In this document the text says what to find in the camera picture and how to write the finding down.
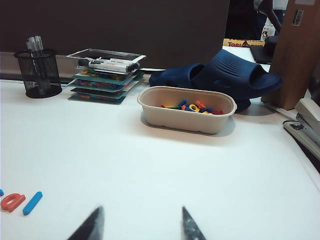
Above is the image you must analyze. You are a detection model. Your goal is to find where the brown wooden cabinet panel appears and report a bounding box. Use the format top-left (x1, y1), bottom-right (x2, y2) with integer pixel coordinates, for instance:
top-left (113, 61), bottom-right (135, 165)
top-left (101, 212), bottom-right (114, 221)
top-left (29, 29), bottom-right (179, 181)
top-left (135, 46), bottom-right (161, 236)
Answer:
top-left (261, 0), bottom-right (320, 111)

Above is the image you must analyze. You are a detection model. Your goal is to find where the light blue letter l magnet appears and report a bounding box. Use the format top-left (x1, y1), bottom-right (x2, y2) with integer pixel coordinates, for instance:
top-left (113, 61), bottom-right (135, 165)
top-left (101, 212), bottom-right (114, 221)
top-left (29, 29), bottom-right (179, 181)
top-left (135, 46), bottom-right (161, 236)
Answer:
top-left (22, 191), bottom-right (43, 216)

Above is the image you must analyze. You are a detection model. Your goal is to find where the beige paper pulp bowl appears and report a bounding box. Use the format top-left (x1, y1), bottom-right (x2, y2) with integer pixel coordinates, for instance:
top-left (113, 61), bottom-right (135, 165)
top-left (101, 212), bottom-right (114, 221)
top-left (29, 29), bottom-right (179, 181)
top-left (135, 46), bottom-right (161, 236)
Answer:
top-left (136, 85), bottom-right (238, 135)

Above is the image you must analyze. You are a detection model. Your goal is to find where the white labelled bottle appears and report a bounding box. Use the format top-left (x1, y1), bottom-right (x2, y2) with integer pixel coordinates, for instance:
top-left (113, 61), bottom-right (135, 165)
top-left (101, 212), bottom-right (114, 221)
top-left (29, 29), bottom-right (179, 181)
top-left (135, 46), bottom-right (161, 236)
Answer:
top-left (260, 19), bottom-right (276, 42)

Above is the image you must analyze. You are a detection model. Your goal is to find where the orange letter a magnet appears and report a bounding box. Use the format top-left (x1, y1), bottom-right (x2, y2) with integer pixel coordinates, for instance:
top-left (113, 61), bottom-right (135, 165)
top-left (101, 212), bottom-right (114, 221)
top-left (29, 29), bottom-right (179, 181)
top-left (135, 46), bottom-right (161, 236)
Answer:
top-left (0, 193), bottom-right (27, 213)

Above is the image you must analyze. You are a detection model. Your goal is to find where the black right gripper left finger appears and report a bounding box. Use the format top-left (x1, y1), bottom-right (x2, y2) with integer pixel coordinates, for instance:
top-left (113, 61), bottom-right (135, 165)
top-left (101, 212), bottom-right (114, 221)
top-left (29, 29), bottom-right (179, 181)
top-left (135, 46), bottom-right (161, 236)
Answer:
top-left (66, 205), bottom-right (105, 240)

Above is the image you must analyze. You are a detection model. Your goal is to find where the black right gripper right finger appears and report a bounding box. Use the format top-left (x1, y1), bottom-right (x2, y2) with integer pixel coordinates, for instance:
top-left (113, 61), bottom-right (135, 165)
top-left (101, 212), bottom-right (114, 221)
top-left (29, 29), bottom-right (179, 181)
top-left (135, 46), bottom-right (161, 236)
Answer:
top-left (180, 206), bottom-right (207, 240)

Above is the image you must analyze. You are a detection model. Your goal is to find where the white black marker pen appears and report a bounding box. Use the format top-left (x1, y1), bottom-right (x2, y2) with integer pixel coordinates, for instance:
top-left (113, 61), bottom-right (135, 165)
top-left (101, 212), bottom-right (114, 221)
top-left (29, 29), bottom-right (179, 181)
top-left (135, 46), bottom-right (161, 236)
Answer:
top-left (77, 57), bottom-right (140, 75)

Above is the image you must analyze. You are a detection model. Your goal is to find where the black flat device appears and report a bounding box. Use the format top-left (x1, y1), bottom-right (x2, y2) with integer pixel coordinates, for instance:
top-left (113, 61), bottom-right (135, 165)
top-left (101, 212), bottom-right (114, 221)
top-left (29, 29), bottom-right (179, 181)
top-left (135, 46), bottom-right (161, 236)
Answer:
top-left (249, 35), bottom-right (280, 65)

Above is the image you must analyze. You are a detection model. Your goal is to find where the black angled chair part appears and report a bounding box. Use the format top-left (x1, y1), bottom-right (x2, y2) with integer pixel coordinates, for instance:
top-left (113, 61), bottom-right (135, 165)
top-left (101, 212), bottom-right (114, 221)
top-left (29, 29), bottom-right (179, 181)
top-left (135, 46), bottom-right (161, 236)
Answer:
top-left (254, 0), bottom-right (285, 35)

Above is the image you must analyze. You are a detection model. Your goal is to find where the teal magnet letter card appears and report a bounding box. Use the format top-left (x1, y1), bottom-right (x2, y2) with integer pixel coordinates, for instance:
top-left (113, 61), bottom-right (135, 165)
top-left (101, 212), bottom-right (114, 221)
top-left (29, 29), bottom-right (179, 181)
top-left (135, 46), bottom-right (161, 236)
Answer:
top-left (67, 78), bottom-right (141, 94)
top-left (72, 68), bottom-right (145, 85)
top-left (67, 93), bottom-right (129, 106)
top-left (69, 87), bottom-right (131, 99)

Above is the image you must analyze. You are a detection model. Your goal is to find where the clear plastic tray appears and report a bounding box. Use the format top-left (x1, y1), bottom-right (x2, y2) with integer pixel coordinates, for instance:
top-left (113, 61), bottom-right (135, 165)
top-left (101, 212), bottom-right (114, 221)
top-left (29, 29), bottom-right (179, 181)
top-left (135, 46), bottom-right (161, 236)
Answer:
top-left (66, 48), bottom-right (147, 76)

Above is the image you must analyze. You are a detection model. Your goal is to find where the beige desk stapler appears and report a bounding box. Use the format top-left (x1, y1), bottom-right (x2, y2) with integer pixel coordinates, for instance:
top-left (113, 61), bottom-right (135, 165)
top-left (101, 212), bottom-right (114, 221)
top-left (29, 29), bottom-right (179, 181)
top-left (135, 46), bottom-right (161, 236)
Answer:
top-left (282, 97), bottom-right (320, 161)

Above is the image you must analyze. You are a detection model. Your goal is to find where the navy blue rubber slipper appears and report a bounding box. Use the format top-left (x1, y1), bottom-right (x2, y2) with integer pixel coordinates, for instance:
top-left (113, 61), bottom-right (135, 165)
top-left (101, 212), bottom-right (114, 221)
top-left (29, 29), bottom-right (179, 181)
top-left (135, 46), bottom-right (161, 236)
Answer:
top-left (189, 49), bottom-right (284, 114)
top-left (149, 63), bottom-right (208, 89)

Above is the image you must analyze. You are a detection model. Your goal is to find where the white barcode sticker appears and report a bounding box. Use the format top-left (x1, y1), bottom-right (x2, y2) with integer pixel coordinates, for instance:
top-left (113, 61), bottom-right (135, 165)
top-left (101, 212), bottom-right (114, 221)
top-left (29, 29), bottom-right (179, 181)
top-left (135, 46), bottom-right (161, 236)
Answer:
top-left (293, 9), bottom-right (305, 27)

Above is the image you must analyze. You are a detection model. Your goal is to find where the brown desk partition panel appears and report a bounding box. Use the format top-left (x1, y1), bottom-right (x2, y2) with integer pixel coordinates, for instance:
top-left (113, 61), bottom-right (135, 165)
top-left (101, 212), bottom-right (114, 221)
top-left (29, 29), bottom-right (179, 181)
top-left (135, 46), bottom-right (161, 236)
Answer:
top-left (0, 0), bottom-right (230, 70)

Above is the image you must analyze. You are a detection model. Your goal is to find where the clear capped black pen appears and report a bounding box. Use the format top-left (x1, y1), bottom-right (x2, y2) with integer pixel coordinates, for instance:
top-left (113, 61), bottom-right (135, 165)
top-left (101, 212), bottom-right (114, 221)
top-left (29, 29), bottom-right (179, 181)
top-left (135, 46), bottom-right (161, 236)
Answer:
top-left (26, 36), bottom-right (38, 88)
top-left (33, 35), bottom-right (51, 91)

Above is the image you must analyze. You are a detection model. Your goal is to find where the black mesh pen holder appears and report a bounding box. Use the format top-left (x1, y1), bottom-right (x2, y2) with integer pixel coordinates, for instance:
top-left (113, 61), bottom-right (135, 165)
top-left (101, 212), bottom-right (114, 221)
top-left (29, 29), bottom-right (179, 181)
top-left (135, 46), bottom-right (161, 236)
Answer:
top-left (13, 48), bottom-right (63, 99)

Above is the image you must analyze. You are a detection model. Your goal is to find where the yellow Toblerone box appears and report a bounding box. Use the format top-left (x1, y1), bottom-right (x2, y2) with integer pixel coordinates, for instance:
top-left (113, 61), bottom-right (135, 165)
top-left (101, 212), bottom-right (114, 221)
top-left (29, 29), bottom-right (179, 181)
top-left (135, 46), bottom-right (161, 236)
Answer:
top-left (222, 38), bottom-right (266, 48)

